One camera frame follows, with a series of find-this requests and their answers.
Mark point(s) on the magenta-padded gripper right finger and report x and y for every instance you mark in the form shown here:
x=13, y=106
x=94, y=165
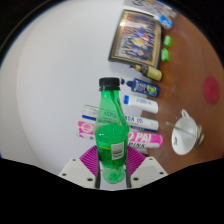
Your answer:
x=148, y=170

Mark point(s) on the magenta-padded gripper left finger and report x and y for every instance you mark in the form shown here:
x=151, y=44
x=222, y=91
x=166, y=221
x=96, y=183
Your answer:
x=77, y=170

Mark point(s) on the green plastic drink bottle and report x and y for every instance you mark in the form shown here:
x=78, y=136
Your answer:
x=111, y=146

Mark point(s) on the pink and white tube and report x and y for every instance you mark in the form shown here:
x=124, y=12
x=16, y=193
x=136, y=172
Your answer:
x=146, y=139

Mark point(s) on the white cup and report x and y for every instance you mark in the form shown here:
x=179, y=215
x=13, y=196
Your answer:
x=182, y=140

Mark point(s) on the white and blue tube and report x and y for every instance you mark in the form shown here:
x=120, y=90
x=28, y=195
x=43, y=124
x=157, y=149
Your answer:
x=143, y=122

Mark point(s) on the metal spoon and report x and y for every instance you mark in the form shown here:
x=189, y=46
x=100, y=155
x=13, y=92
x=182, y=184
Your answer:
x=176, y=126

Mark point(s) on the white bottle with blue cap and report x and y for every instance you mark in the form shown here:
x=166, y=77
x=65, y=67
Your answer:
x=143, y=104

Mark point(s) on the dark amber bottle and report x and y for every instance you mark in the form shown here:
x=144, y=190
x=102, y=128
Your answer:
x=151, y=72

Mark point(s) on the flat round red coaster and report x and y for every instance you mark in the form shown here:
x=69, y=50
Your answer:
x=211, y=90

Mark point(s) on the small green box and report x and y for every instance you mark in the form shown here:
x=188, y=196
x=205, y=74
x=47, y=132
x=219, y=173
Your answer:
x=167, y=41
x=165, y=54

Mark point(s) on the framed group photo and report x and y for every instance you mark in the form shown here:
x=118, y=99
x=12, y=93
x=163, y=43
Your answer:
x=136, y=38

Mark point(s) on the blue and white packet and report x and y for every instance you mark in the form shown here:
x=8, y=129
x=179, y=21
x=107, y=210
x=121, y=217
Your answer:
x=166, y=21

